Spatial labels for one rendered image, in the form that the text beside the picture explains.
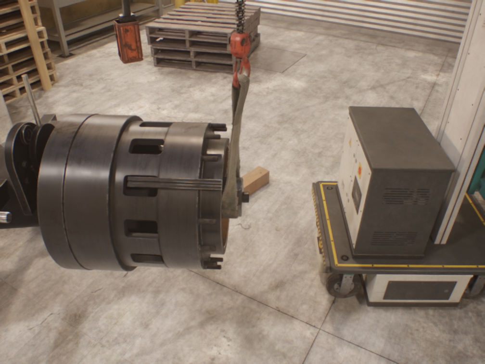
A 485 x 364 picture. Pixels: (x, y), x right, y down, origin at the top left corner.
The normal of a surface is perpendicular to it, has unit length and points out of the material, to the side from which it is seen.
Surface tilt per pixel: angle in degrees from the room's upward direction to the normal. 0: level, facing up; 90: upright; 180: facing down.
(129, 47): 90
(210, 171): 30
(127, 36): 90
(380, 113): 0
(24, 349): 0
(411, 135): 0
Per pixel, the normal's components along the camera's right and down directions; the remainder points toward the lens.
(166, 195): -0.04, -0.02
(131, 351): 0.00, -0.81
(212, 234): -0.06, 0.57
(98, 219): -0.05, 0.25
